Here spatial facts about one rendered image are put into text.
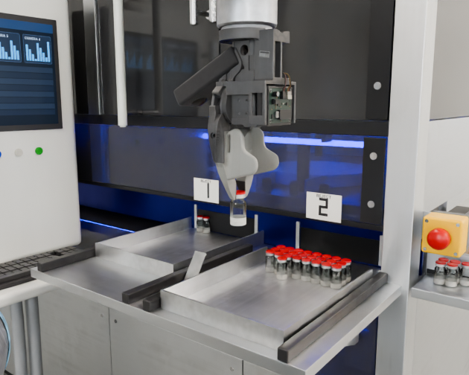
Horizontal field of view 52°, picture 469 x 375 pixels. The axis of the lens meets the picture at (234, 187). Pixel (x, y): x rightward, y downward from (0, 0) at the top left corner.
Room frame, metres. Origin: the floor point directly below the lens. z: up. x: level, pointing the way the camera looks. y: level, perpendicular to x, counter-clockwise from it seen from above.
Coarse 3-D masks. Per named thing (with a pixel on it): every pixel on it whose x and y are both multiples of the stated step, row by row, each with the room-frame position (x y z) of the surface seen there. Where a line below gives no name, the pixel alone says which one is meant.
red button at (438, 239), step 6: (438, 228) 0.88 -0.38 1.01; (432, 234) 0.87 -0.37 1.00; (438, 234) 0.87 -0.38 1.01; (444, 234) 0.86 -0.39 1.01; (432, 240) 0.87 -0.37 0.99; (438, 240) 0.87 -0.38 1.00; (444, 240) 0.86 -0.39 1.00; (450, 240) 0.87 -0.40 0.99; (432, 246) 0.87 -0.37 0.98; (438, 246) 0.87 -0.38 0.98; (444, 246) 0.86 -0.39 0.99
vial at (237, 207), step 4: (236, 196) 0.63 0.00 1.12; (240, 196) 0.63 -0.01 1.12; (244, 196) 0.63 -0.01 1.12; (232, 200) 0.63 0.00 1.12; (236, 200) 0.63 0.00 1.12; (240, 200) 0.63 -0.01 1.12; (244, 200) 0.63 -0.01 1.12; (232, 204) 0.63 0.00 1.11; (236, 204) 0.63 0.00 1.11; (240, 204) 0.63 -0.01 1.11; (244, 204) 0.63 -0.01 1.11; (232, 208) 0.63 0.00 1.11; (236, 208) 0.63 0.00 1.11; (240, 208) 0.63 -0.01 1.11; (244, 208) 0.63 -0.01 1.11; (232, 212) 0.63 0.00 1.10; (236, 212) 0.63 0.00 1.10; (240, 212) 0.63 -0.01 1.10; (244, 212) 0.63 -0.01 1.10; (232, 216) 0.63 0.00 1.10; (236, 216) 0.63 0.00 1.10; (240, 216) 0.63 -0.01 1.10; (244, 216) 0.63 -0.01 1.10; (232, 220) 0.63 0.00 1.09; (236, 220) 0.63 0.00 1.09; (240, 220) 0.63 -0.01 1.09; (244, 220) 0.63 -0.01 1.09; (232, 224) 0.63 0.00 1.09; (236, 224) 0.63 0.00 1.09; (240, 224) 0.63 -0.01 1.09; (244, 224) 0.63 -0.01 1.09
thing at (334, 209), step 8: (312, 192) 1.06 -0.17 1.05; (312, 200) 1.06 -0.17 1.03; (320, 200) 1.05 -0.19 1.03; (328, 200) 1.04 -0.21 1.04; (336, 200) 1.03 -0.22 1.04; (312, 208) 1.06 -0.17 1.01; (328, 208) 1.04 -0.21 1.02; (336, 208) 1.03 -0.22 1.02; (312, 216) 1.06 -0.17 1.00; (320, 216) 1.05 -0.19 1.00; (328, 216) 1.04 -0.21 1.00; (336, 216) 1.03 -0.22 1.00
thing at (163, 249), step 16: (176, 224) 1.34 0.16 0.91; (112, 240) 1.16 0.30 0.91; (128, 240) 1.20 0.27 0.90; (144, 240) 1.24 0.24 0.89; (160, 240) 1.26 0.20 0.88; (176, 240) 1.26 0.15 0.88; (192, 240) 1.26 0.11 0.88; (208, 240) 1.26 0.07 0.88; (224, 240) 1.26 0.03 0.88; (240, 240) 1.16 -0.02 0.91; (256, 240) 1.21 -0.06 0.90; (96, 256) 1.12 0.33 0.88; (112, 256) 1.08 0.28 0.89; (128, 256) 1.05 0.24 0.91; (144, 256) 1.02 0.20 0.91; (160, 256) 1.12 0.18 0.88; (176, 256) 1.12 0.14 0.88; (192, 256) 1.12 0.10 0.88; (208, 256) 1.06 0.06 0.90; (160, 272) 0.99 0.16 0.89
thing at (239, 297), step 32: (256, 256) 1.06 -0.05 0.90; (192, 288) 0.89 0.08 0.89; (224, 288) 0.92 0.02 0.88; (256, 288) 0.92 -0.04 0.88; (288, 288) 0.92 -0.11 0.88; (320, 288) 0.92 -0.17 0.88; (352, 288) 0.86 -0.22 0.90; (224, 320) 0.74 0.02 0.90; (256, 320) 0.77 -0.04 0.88; (288, 320) 0.77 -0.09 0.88
